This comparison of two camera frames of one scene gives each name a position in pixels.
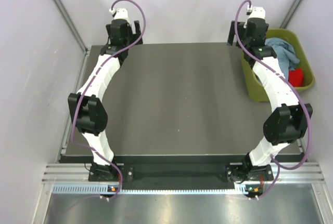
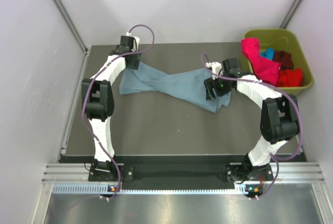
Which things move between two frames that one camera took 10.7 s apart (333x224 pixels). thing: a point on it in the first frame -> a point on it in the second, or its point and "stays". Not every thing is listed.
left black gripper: x=133 y=37 -> x=134 y=64
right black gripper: x=231 y=34 -> x=210 y=84
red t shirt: x=296 y=77 stays
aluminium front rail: x=281 y=172 stays
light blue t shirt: x=287 y=57 -> x=187 y=85
